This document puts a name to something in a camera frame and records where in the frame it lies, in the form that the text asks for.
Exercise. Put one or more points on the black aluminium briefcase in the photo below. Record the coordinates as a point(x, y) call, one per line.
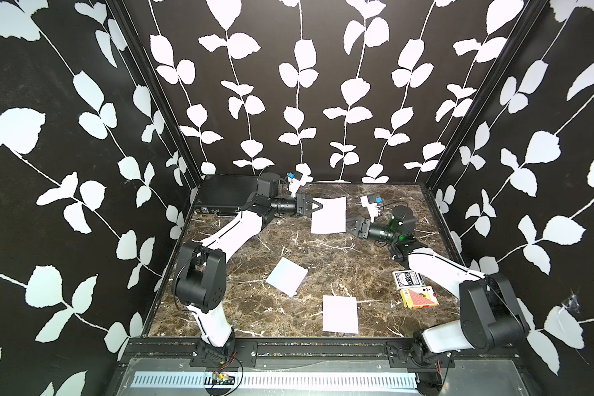
point(224, 194)

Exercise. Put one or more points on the white square paper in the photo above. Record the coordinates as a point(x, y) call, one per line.
point(340, 314)

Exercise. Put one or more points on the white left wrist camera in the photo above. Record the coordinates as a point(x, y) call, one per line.
point(296, 180)

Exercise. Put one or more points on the pale blue square paper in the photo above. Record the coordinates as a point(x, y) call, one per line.
point(287, 277)

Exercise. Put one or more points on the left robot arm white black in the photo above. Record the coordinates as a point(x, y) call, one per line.
point(200, 277)

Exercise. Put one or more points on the light blue square paper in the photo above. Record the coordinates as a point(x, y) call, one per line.
point(332, 218)

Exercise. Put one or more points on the yellow red card box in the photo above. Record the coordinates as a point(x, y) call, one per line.
point(419, 297)

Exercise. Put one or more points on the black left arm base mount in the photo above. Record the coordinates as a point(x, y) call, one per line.
point(235, 352)

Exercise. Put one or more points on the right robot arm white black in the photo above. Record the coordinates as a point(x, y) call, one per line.
point(489, 313)

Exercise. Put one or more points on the black playing card box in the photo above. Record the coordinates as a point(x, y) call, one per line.
point(407, 279)

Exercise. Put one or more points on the small circuit board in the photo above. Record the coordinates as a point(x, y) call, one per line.
point(220, 379)

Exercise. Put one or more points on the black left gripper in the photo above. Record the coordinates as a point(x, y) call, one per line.
point(318, 208)

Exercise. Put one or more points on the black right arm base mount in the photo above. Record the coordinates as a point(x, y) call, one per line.
point(414, 356)

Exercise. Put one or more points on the white perforated cable duct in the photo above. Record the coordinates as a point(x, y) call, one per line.
point(319, 381)

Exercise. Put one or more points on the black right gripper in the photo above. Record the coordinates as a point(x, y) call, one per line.
point(370, 229)

